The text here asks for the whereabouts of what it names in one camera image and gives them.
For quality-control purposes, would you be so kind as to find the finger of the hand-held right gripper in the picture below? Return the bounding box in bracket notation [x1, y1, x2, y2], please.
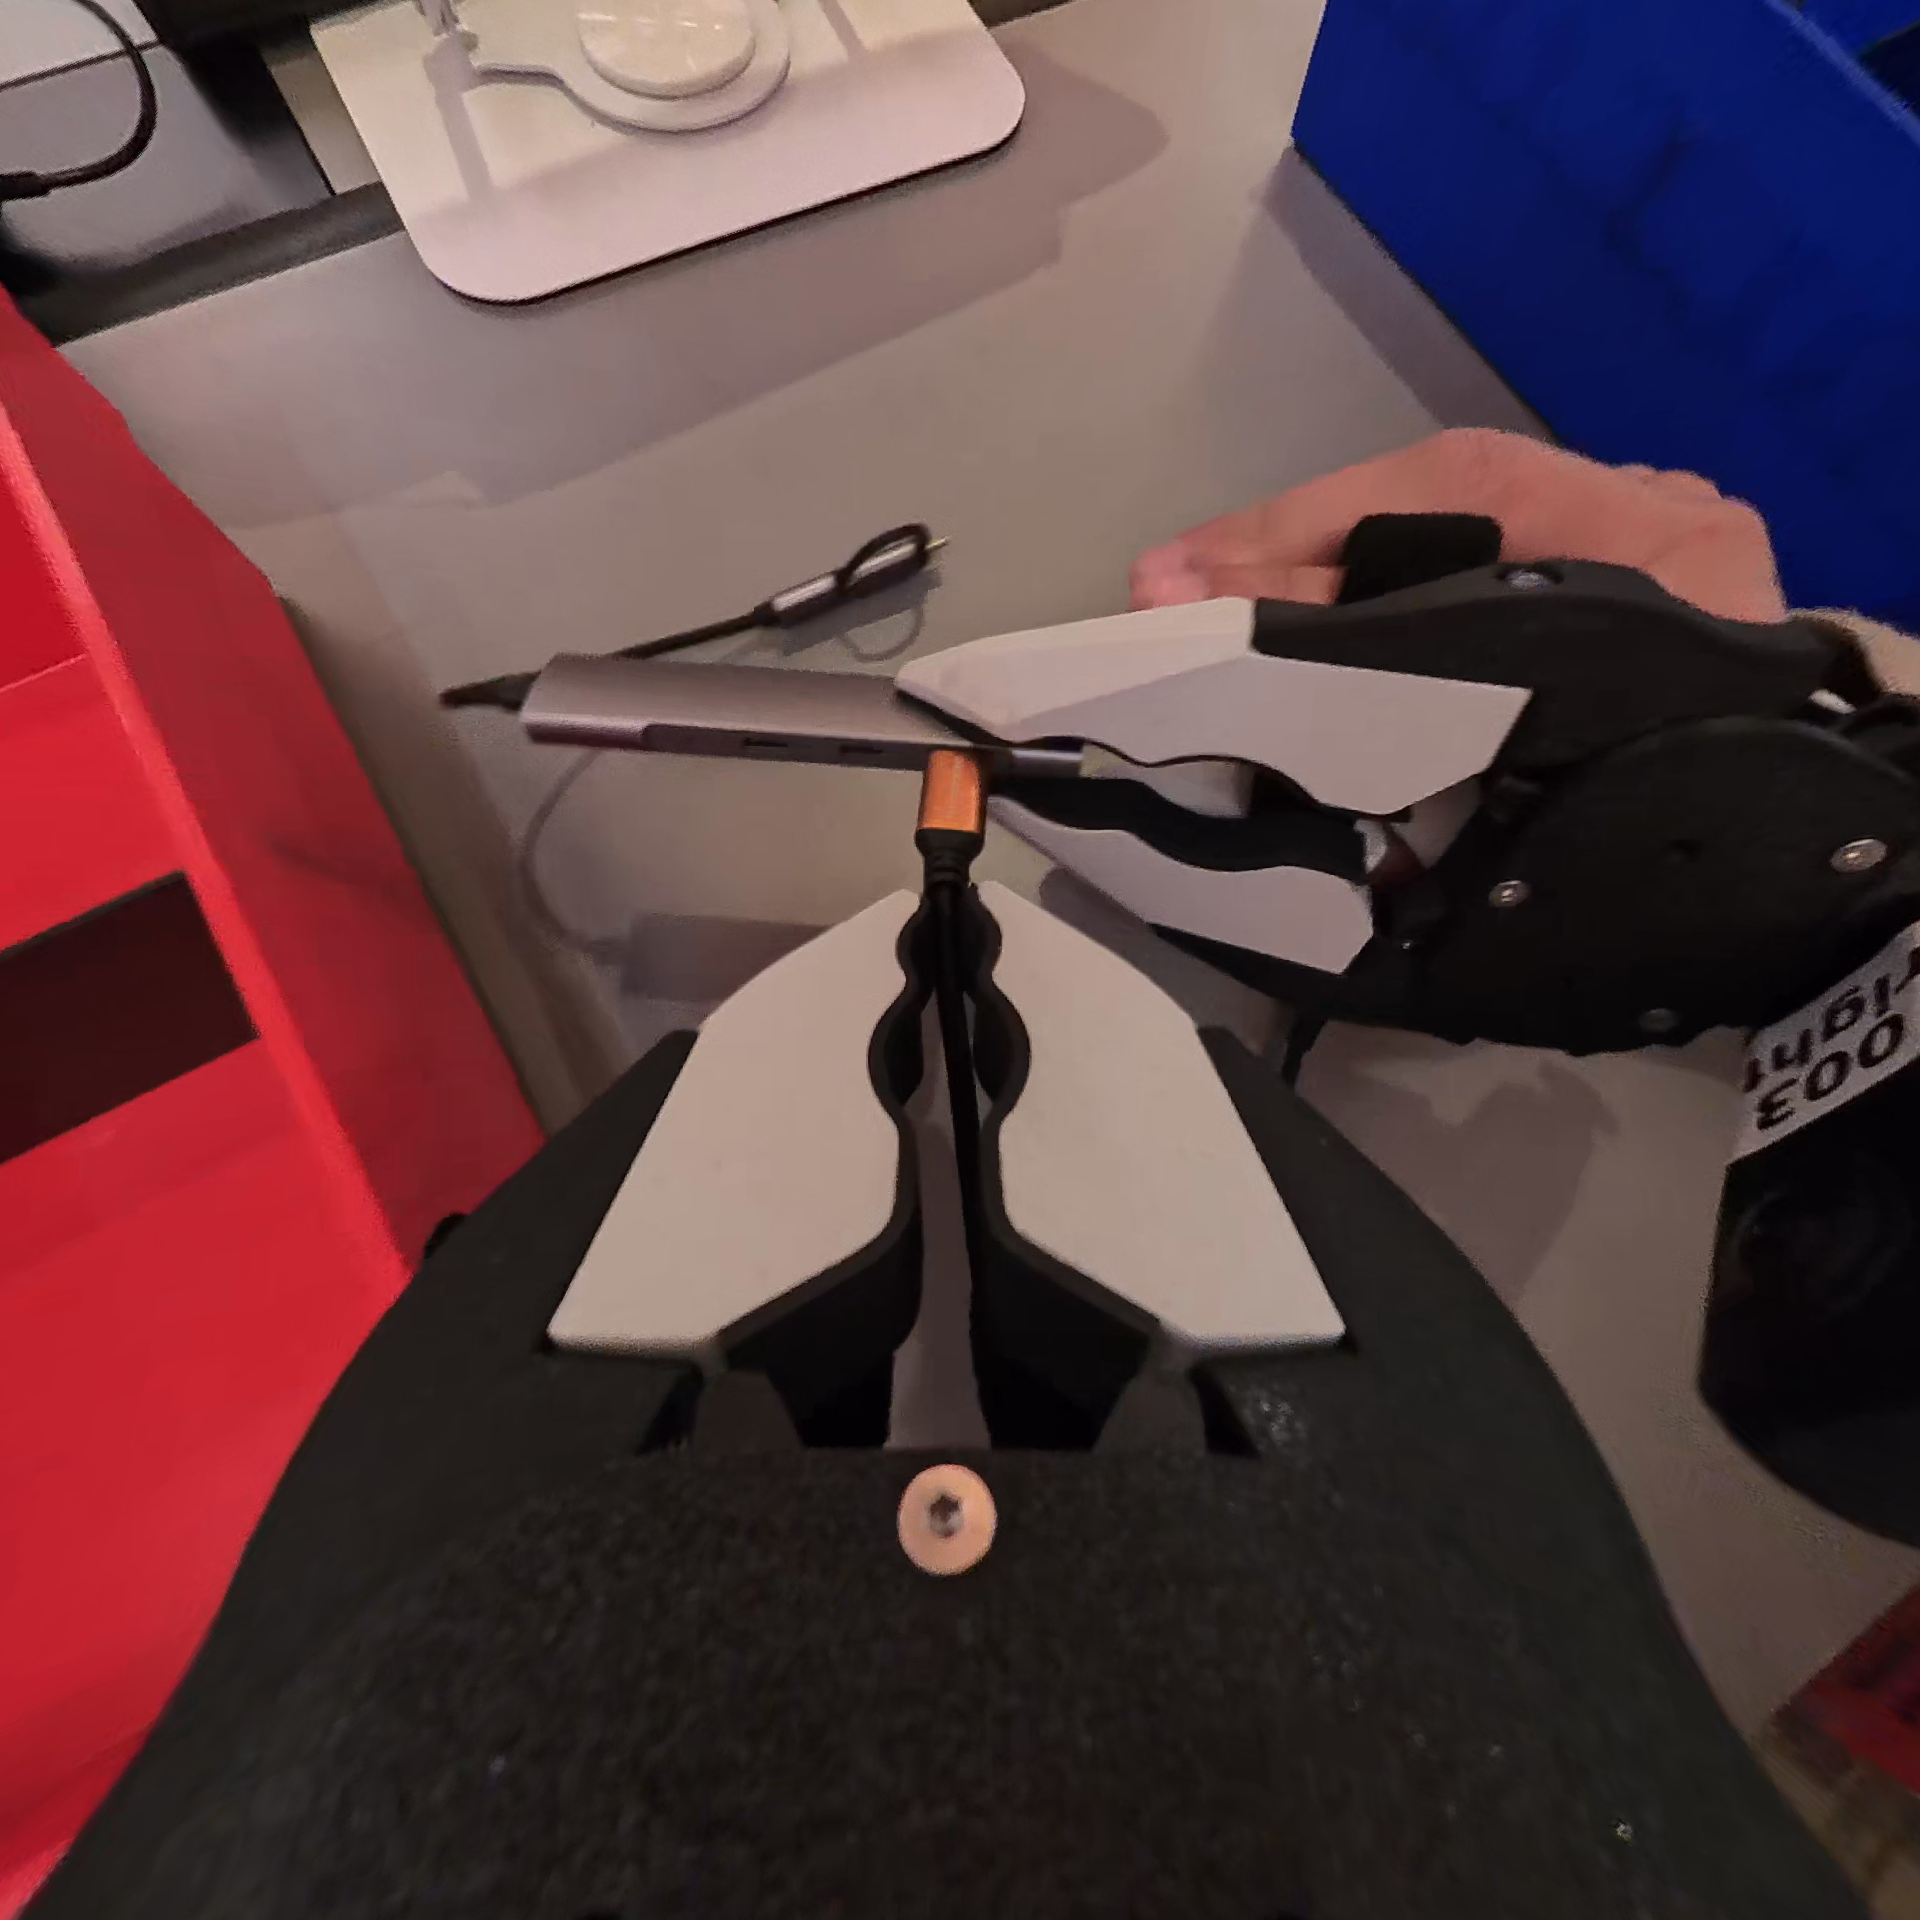
[896, 599, 1535, 822]
[995, 780, 1377, 980]

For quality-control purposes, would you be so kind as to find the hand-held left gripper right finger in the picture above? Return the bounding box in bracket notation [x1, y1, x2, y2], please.
[965, 883, 1348, 1453]

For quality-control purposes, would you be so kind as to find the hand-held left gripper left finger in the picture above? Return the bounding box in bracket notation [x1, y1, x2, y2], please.
[547, 886, 956, 1453]

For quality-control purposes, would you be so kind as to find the black cable orange plug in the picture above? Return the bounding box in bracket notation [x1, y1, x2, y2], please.
[912, 752, 995, 1351]

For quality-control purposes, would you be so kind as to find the grey USB hub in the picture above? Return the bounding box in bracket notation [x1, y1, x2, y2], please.
[439, 522, 1087, 783]

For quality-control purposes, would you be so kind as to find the blue storage bin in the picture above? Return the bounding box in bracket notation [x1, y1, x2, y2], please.
[1293, 0, 1920, 621]

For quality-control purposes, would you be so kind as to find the red storage bin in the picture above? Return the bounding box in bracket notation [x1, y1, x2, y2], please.
[0, 285, 544, 1908]

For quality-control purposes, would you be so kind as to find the person's right forearm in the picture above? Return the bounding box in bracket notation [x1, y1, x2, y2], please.
[1785, 606, 1920, 722]

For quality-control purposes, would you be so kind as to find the grey desk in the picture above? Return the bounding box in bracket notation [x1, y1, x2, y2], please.
[58, 0, 1920, 1744]

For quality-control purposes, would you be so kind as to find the person's right hand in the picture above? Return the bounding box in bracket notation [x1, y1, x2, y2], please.
[1131, 428, 1790, 618]

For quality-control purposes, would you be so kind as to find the wooden book stand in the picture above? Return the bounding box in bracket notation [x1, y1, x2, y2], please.
[307, 0, 1027, 309]

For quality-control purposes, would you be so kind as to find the red flat box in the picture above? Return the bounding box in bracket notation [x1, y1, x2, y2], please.
[1769, 1629, 1920, 1816]

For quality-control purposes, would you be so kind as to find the black power cable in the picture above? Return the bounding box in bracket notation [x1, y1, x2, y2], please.
[0, 0, 158, 203]

